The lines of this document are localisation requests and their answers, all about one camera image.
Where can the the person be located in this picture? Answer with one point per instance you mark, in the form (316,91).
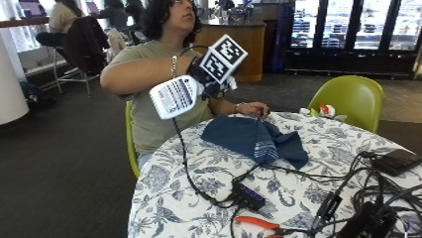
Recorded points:
(154,115)

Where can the white marker cube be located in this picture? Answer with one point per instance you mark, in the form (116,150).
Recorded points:
(224,57)

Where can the green chair under person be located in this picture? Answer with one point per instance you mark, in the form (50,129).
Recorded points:
(131,145)

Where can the blue floral tablecloth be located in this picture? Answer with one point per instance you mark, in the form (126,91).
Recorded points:
(184,211)

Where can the dark blue cloth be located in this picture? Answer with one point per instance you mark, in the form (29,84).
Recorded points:
(247,135)

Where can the flat black box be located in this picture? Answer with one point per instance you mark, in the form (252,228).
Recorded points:
(397,161)

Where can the black device block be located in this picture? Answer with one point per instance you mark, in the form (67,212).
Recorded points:
(367,220)

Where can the dark jacket on chair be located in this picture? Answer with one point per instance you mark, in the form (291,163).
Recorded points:
(86,43)

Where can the small red white toy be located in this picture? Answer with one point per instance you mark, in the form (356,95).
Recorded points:
(327,111)

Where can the beige jacket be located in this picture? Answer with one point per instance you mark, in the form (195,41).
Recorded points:
(116,43)

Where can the dark bag on floor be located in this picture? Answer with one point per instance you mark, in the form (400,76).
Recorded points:
(35,95)

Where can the white blue striped cloth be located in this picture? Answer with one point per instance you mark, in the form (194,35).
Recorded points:
(174,96)

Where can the glass door fridges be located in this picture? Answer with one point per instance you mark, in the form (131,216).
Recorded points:
(352,33)

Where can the wooden bar ledge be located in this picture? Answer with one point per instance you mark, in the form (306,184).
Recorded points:
(22,22)

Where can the metal chair frame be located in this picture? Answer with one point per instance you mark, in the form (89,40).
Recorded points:
(73,77)

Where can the white round column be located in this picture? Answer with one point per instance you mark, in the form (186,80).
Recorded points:
(11,89)

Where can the empty green chair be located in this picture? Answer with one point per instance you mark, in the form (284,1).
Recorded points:
(349,99)

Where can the black hub with purple lights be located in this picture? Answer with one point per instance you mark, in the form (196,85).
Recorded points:
(250,195)

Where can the wooden round counter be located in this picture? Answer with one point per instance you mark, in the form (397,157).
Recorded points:
(247,46)

